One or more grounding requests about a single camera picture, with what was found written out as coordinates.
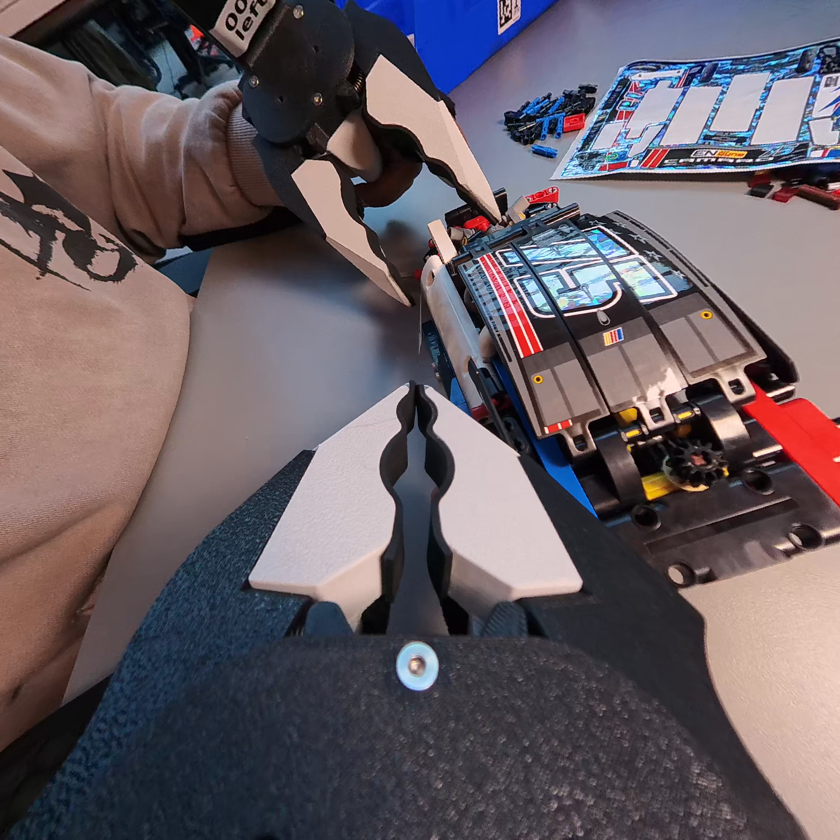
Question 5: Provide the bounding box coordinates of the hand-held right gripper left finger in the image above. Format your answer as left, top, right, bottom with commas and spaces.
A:
248, 381, 417, 632

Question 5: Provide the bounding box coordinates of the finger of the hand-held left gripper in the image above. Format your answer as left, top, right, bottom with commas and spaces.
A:
363, 54, 505, 223
290, 159, 416, 308

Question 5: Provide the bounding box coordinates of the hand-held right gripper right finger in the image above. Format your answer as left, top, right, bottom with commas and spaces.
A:
416, 385, 585, 635

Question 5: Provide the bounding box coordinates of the lego race car model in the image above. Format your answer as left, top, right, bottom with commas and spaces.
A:
416, 185, 840, 588

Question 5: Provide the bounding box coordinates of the person's left forearm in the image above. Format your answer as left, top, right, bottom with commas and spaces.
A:
0, 33, 293, 263

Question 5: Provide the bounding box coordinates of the pile of mixed lego pieces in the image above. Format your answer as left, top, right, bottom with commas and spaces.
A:
747, 169, 840, 212

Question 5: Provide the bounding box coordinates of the person's left hand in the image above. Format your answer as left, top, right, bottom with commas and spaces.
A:
354, 150, 424, 210

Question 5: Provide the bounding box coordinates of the blue storage box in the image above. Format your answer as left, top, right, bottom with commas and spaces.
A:
367, 0, 559, 96

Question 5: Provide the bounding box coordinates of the pile of black blue pins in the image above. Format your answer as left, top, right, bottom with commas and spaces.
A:
502, 82, 599, 147

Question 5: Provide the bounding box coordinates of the person's torso in beige hoodie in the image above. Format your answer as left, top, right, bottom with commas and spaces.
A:
0, 144, 193, 749

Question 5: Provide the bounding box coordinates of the holographic sticker sheet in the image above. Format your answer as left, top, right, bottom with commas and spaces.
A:
550, 38, 840, 181

